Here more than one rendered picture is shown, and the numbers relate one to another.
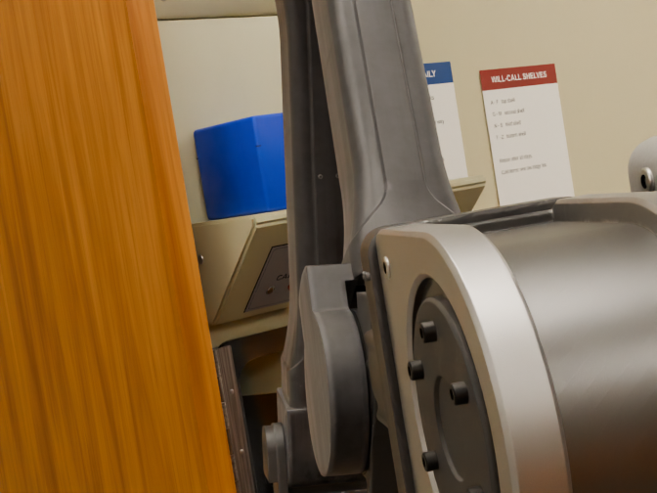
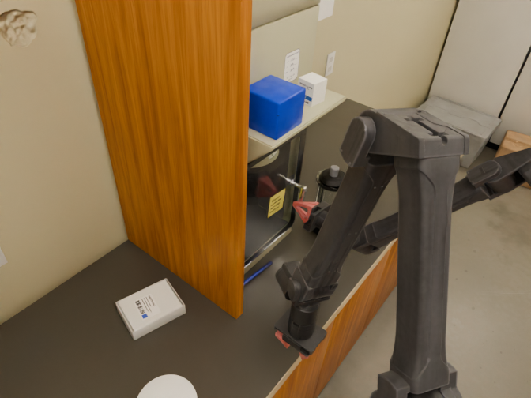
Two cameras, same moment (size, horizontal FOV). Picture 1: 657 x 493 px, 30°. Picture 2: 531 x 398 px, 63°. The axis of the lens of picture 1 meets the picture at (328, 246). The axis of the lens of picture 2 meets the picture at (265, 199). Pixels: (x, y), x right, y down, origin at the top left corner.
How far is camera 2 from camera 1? 66 cm
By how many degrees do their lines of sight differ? 39
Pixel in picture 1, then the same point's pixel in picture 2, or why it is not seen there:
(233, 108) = (257, 70)
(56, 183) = (176, 103)
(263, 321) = not seen: hidden behind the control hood
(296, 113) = (349, 216)
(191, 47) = not seen: hidden behind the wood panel
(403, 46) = (444, 294)
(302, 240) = (333, 249)
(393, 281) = not seen: outside the picture
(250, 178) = (270, 124)
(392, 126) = (434, 333)
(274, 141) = (284, 111)
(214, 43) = (255, 41)
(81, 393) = (177, 177)
